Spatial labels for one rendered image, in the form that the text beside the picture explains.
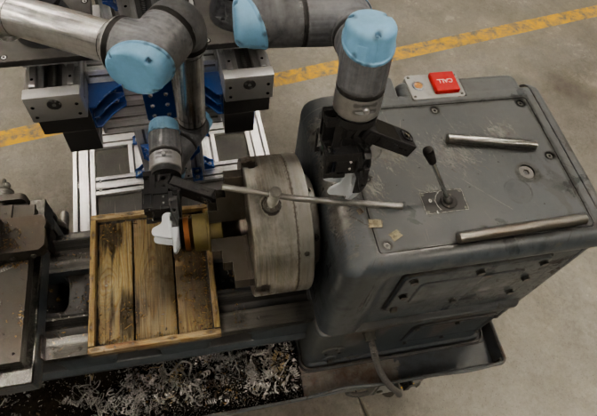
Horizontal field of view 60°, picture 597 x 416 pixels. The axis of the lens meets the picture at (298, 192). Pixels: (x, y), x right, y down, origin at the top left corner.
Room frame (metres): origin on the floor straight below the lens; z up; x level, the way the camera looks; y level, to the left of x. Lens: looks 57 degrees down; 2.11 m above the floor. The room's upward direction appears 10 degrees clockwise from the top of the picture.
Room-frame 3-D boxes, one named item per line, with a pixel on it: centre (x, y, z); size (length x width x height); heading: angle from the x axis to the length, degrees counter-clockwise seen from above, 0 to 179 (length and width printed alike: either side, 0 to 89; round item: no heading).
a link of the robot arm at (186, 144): (0.75, 0.34, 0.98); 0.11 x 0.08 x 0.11; 166
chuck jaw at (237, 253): (0.45, 0.10, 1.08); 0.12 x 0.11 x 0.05; 20
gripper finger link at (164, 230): (0.49, 0.27, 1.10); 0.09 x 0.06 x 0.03; 18
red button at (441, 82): (0.92, -0.29, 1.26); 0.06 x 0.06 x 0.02; 19
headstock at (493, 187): (0.71, -0.32, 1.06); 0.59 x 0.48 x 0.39; 109
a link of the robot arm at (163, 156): (0.66, 0.32, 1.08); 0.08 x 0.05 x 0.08; 108
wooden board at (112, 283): (0.47, 0.32, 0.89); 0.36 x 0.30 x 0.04; 19
